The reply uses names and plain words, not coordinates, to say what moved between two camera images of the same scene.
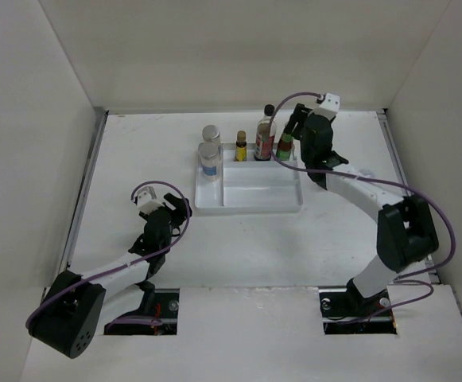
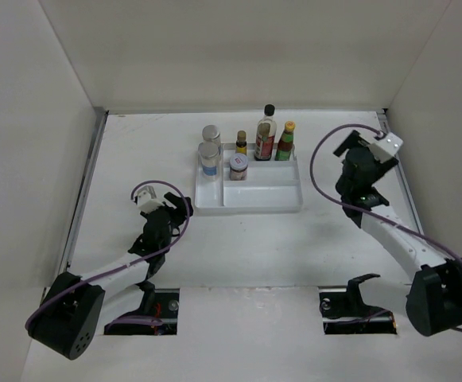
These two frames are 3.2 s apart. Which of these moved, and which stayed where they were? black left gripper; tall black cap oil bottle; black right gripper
Moved: black right gripper
Stayed: black left gripper; tall black cap oil bottle
